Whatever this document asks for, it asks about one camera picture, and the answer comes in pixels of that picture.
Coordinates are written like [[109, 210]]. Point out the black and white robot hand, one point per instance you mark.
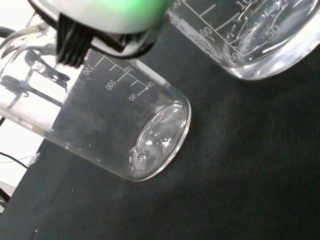
[[100, 15]]

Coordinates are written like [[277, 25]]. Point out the clear cloth clip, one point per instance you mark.
[[35, 158]]

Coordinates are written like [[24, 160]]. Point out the black bench cloth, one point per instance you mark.
[[250, 150]]

